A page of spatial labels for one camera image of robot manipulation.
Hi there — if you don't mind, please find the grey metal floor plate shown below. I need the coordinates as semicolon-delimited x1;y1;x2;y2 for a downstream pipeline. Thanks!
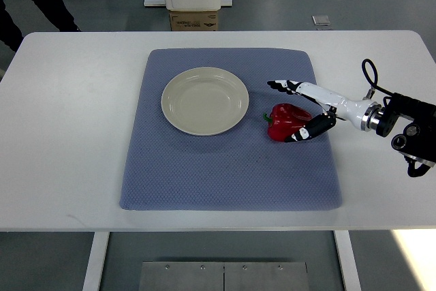
139;262;309;290

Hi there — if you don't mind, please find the cardboard box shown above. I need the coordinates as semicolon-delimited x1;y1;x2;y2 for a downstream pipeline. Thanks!
169;11;218;31

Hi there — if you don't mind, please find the cream round plate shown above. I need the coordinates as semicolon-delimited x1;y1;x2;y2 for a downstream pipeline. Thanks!
161;67;249;136

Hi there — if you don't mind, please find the left white table leg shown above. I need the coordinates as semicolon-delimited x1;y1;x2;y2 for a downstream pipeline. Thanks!
82;232;110;291

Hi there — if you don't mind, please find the blue textured mat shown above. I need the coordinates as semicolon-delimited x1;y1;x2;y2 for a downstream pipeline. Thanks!
119;48;342;211

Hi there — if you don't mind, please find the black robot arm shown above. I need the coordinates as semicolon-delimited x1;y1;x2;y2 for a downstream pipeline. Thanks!
361;59;435;178

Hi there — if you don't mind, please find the right white table leg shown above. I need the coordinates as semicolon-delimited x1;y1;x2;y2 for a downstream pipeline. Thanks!
334;230;362;291

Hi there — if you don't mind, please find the white table leg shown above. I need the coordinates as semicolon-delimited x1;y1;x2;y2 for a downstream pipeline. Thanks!
334;230;362;291
82;232;110;291

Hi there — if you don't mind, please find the red bell pepper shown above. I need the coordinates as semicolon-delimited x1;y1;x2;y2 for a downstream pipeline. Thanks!
263;103;312;142

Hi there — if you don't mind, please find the person in dark clothes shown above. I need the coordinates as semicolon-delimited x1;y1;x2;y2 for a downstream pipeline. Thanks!
1;0;80;52

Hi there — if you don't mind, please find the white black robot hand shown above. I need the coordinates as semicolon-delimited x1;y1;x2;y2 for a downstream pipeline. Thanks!
267;80;382;142

